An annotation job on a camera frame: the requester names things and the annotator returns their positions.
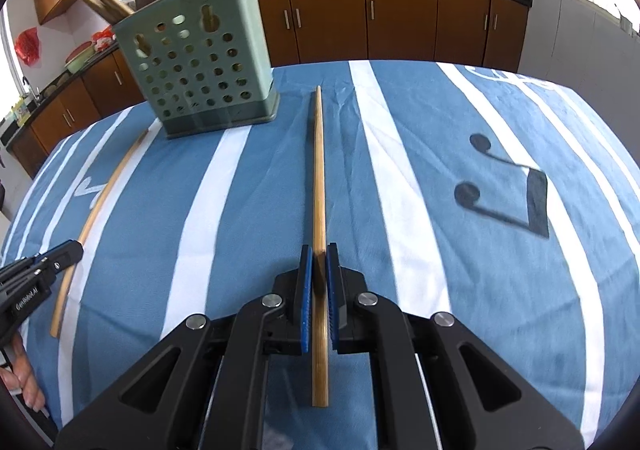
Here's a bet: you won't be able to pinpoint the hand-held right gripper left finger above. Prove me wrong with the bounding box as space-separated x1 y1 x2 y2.
55 244 315 450

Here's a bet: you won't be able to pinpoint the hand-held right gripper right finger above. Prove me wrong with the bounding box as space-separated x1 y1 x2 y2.
325 243 586 450

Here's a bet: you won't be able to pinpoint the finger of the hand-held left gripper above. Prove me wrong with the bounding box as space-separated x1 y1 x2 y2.
0 239 85 288

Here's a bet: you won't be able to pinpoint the green perforated utensil holder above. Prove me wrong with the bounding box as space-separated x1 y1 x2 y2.
112 0 281 140

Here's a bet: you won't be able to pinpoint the person's left hand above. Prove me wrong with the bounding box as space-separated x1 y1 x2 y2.
0 330 49 415

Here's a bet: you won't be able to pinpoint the yellow blue detergent bottle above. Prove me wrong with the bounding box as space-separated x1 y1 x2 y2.
9 95 32 127

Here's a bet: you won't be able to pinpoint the blue white striped tablecloth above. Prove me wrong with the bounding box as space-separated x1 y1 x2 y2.
0 59 640 450

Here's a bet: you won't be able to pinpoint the green basin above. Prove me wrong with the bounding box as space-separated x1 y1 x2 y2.
64 43 98 74

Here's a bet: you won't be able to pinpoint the red plastic bag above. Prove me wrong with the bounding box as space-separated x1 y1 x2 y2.
92 25 118 51

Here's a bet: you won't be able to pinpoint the wooden lower kitchen cabinets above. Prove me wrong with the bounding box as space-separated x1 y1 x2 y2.
5 0 531 176

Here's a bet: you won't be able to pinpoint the red wall decoration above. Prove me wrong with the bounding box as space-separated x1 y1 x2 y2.
14 28 40 66

